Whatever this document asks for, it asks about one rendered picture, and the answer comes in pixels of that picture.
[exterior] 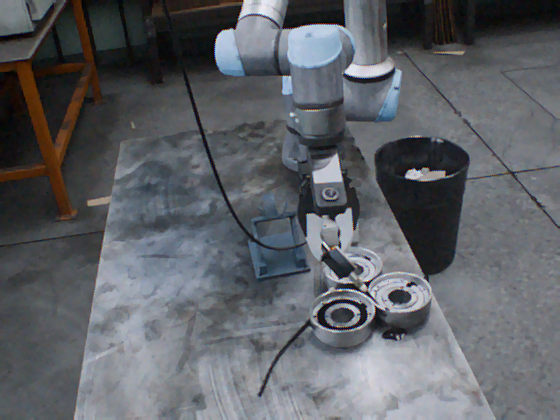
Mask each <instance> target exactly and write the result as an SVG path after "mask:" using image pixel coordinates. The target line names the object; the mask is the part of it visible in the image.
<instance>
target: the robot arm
mask: <svg viewBox="0 0 560 420"><path fill-rule="evenodd" d="M288 1H289V0H244V3H243V7H242V10H241V14H240V17H239V21H238V24H237V27H236V29H235V30H234V29H233V28H230V29H229V30H223V31H222V32H221V33H220V34H219V35H218V37H217V40H216V45H215V56H216V61H217V65H218V67H219V69H220V71H221V72H222V73H223V74H226V75H233V76H243V77H247V76H283V94H284V111H285V120H286V134H285V138H284V145H283V149H282V158H283V163H284V166H285V167H286V168H290V169H292V170H295V171H298V177H299V189H300V193H301V194H298V203H297V205H296V213H297V218H298V221H299V224H300V225H301V228H302V230H303V233H304V235H305V237H306V240H307V242H308V244H309V247H310V249H311V251H312V254H313V255H314V256H315V258H316V259H317V260H318V261H319V262H322V260H323V251H322V249H321V245H322V238H321V235H320V231H321V229H322V228H323V222H324V221H323V218H322V216H327V215H334V219H335V222H336V224H337V225H338V227H339V231H338V237H339V249H340V251H342V252H343V253H344V254H346V253H347V251H348V250H349V248H350V245H351V243H352V240H353V236H354V233H355V230H356V227H357V224H358V220H359V216H360V202H359V199H358V197H357V194H356V192H357V190H356V188H355V187H351V188H350V186H349V183H350V182H351V181H352V180H351V178H350V177H349V176H347V168H346V167H345V165H344V163H343V161H344V159H345V147H344V145H343V143H342V141H343V140H344V139H345V132H344V127H345V126H346V122H374V123H377V122H390V121H392V120H393V119H394V117H395V114H396V110H397V105H398V99H399V94H400V87H401V81H402V71H401V70H398V69H395V63H394V61H393V60H392V59H391V58H390V57H389V56H387V13H386V2H385V0H344V11H345V29H344V28H342V27H341V26H337V25H330V26H329V25H313V26H307V25H305V26H301V27H299V28H295V29H282V27H283V24H284V16H285V13H286V8H287V4H288Z"/></svg>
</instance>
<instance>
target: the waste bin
mask: <svg viewBox="0 0 560 420"><path fill-rule="evenodd" d="M374 164H375V173H376V181H377V183H378V185H379V187H380V189H381V191H382V193H383V195H384V198H385V200H386V202H387V204H388V206H389V207H390V209H391V211H392V213H393V215H394V217H395V219H396V221H397V222H398V224H399V226H400V228H401V230H402V232H403V236H404V238H405V240H406V242H407V244H408V245H409V246H410V248H411V250H412V252H413V254H414V256H415V258H416V260H417V264H418V266H419V267H420V269H421V271H422V273H423V275H428V274H433V273H437V272H440V271H442V270H444V269H446V267H448V266H449V265H450V264H451V263H452V261H454V257H455V251H456V244H457V238H458V232H459V225H460V219H461V213H462V206H463V195H464V192H465V185H466V181H467V175H468V169H469V166H470V157H469V154H468V153H467V151H466V150H464V149H463V148H462V147H460V146H459V145H458V144H457V143H455V142H452V141H448V140H445V139H442V138H436V137H428V136H421V135H414V136H406V137H401V138H397V139H394V140H391V141H389V142H387V143H385V144H383V145H382V146H380V148H379V149H377V151H376V153H375V155H374ZM422 168H429V171H430V172H433V171H446V173H445V178H440V179H439V178H434V179H413V178H406V177H405V175H406V173H407V172H408V171H411V170H413V169H415V170H416V171H421V169H422Z"/></svg>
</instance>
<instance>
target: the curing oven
mask: <svg viewBox="0 0 560 420"><path fill-rule="evenodd" d="M56 1H57V0H0V36H5V35H12V34H20V33H23V35H24V37H25V38H31V37H32V36H33V34H32V32H33V30H34V29H35V28H36V26H37V25H38V23H39V22H40V20H42V19H43V17H44V16H45V14H46V11H47V10H48V9H49V8H50V7H53V4H55V3H56Z"/></svg>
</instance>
